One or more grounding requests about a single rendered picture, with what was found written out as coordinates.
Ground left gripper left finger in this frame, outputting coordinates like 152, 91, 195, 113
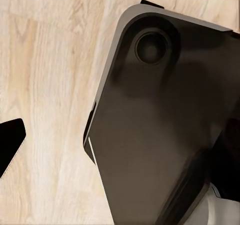
0, 118, 26, 178

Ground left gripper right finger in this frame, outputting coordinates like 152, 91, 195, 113
224, 118, 240, 158

